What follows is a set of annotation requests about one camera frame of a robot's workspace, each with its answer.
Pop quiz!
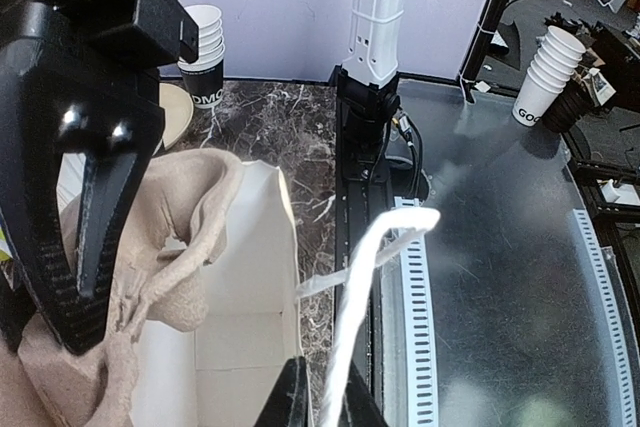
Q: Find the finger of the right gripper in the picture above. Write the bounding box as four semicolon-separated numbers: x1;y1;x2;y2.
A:
1;32;164;355

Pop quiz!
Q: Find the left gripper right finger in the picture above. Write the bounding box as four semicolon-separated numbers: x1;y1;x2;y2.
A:
342;363;388;427

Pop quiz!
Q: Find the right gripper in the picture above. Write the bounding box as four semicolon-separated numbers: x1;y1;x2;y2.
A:
1;0;198;97

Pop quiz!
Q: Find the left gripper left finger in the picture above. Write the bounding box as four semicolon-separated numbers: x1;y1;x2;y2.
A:
254;356;310;427

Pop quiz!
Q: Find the brown paper bag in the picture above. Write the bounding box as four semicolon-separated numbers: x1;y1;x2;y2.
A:
129;159;441;427

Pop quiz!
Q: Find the stack of paper cups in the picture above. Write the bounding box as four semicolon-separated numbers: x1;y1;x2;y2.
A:
177;4;226;109

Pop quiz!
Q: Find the brown pulp cup carrier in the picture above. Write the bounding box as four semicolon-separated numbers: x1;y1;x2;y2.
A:
1;148;244;426

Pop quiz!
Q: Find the beige plate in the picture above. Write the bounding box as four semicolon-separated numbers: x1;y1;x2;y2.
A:
156;83;194;152

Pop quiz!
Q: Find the background white cup stack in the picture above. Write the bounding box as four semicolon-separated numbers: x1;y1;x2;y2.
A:
512;26;586;127

